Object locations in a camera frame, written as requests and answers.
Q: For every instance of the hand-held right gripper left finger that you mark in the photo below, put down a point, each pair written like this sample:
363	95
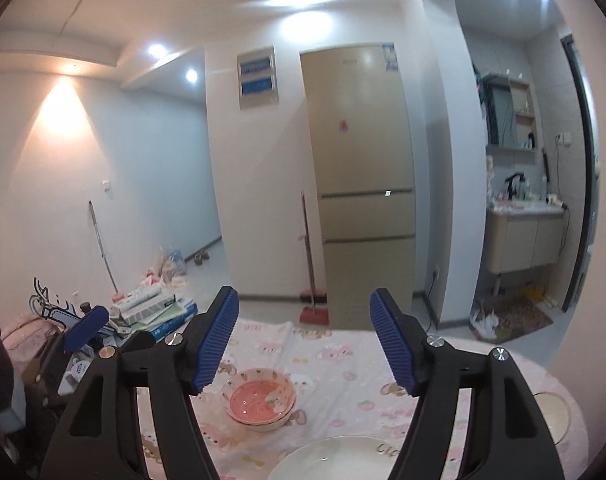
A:
215	342

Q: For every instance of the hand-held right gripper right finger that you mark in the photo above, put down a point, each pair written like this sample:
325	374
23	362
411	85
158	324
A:
390	342

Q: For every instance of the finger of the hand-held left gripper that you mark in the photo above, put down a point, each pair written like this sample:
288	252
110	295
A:
138	341
85	330

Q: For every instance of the small pink strawberry bowl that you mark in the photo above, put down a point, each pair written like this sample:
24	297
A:
255	397

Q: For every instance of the large pink strawberry bowl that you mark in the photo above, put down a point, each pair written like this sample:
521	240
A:
263	427

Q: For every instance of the white plate duck print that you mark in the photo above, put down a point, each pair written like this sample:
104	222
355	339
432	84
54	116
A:
333	460

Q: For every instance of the white ribbed bowl black rim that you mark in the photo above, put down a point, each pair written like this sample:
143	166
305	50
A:
553	415

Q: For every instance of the white long box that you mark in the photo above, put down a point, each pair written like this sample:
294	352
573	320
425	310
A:
143	305

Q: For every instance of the pink printed tablecloth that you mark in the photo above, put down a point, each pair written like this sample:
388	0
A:
343	375

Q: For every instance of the plastic bags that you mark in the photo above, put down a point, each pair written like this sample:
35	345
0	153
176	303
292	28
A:
168	267

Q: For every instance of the pair of slippers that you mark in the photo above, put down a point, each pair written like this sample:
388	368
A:
201	258

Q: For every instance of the brown bath mat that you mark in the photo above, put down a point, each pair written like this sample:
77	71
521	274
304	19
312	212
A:
525	312

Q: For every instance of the beige bathroom vanity cabinet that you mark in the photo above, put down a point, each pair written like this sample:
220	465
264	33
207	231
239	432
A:
523	240

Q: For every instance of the beige refrigerator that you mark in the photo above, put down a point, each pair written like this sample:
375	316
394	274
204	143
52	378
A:
358	160

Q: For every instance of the white figurine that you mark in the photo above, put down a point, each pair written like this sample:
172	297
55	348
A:
490	180

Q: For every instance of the black faucet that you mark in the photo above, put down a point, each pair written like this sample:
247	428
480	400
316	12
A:
514	185

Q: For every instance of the white hair dryer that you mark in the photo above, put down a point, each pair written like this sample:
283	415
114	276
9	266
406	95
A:
555	201

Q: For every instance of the black hanging hair tool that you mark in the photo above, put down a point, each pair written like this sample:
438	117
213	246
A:
546	167

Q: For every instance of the bathroom mirror cabinet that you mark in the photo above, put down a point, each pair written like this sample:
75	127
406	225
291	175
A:
503	110

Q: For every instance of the white wall socket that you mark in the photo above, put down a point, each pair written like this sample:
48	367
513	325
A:
563	139

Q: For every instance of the wall electrical panel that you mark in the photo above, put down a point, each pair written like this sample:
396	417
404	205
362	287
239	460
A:
256	77

